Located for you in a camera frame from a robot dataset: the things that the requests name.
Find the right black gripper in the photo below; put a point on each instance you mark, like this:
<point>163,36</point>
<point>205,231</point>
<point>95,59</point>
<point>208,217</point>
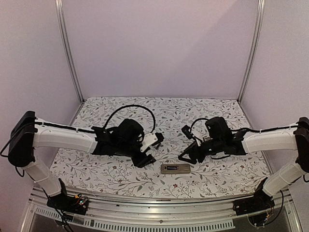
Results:
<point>192,149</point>

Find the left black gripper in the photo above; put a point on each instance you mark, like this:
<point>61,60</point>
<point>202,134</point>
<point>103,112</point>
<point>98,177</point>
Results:
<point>144,161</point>

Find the white remote control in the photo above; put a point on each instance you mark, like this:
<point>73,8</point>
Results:
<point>175,169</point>

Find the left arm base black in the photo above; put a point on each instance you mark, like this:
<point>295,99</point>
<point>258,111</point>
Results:
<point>77,204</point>

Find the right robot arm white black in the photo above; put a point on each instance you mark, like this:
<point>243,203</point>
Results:
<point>244,141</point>

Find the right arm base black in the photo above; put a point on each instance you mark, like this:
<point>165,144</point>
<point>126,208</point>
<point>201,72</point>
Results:
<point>259,201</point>

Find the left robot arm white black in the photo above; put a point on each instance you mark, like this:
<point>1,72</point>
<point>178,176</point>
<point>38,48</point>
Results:
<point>126,140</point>

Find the floral patterned table mat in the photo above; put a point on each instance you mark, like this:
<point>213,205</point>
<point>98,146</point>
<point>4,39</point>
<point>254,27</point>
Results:
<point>214,177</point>

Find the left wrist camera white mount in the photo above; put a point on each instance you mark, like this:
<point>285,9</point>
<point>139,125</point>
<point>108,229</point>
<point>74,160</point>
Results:
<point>151,139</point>

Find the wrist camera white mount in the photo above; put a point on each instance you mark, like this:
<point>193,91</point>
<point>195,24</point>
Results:
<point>186,130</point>
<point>151,139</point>

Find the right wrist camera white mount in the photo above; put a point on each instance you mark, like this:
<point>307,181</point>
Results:
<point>186,130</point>

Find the front aluminium rail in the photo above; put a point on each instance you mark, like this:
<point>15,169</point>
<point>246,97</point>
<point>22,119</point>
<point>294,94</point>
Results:
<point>117,213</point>

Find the right aluminium frame post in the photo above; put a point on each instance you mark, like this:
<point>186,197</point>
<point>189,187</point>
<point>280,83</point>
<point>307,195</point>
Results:
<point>253,49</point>

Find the aluminium frame post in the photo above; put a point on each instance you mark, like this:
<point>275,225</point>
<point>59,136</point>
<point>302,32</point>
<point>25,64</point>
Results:
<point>67,49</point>
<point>253,49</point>

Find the left aluminium frame post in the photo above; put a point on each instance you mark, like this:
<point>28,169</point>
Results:
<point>67,49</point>

